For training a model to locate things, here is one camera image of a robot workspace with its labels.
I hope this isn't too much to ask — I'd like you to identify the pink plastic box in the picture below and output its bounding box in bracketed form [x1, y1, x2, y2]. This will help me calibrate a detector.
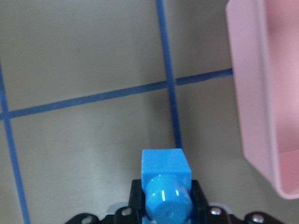
[226, 0, 299, 199]

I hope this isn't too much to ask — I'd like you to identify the blue toy block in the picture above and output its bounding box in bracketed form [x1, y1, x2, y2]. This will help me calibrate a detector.
[141, 148, 193, 224]

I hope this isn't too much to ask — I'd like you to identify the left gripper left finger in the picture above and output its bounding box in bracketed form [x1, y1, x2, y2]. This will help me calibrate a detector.
[128, 179, 147, 224]

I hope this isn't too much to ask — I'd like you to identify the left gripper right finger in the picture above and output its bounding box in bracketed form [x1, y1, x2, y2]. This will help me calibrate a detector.
[191, 180, 210, 224]

